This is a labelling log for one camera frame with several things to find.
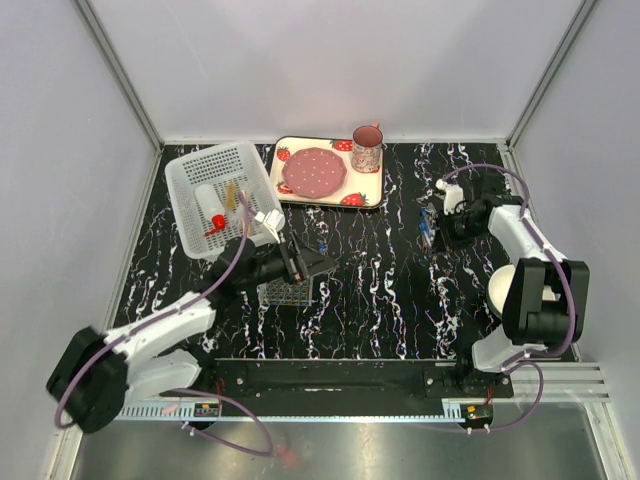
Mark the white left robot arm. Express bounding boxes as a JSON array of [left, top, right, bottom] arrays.
[[46, 235, 337, 433]]

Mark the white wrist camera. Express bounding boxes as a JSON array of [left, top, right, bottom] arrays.
[[254, 209, 285, 243], [435, 179, 465, 216]]

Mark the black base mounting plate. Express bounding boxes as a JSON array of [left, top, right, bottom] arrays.
[[203, 359, 514, 400]]

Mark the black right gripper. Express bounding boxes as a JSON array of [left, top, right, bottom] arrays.
[[429, 207, 486, 257]]

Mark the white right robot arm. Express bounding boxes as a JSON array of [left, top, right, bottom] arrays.
[[436, 176, 590, 397]]

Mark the white ceramic bowl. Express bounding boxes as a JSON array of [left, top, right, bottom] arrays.
[[486, 264, 515, 318]]

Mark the pink floral mug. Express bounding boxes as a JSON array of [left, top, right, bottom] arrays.
[[351, 122, 384, 174]]

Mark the brown test tube brush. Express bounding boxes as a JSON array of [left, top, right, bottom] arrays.
[[224, 183, 237, 214]]

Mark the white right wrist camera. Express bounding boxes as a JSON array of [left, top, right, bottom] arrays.
[[435, 179, 465, 216]]

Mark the clear test tube rack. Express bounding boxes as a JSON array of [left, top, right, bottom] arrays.
[[258, 278, 313, 307]]

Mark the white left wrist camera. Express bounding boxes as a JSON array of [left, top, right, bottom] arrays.
[[254, 209, 285, 243]]

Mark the wooden test tube clamp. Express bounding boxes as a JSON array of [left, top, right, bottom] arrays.
[[240, 190, 252, 238]]

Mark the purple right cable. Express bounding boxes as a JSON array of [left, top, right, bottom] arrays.
[[414, 163, 576, 434]]

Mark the strawberry pattern tray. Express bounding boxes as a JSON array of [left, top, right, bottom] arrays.
[[269, 136, 384, 209]]

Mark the white plastic mesh basket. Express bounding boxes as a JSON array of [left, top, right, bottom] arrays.
[[165, 141, 283, 261]]

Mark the white red-capped wash bottle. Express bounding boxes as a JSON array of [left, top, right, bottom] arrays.
[[194, 184, 227, 237]]

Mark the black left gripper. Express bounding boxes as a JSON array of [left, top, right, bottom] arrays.
[[238, 231, 339, 293]]

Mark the pink polka dot plate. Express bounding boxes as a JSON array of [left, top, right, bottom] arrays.
[[282, 147, 348, 199]]

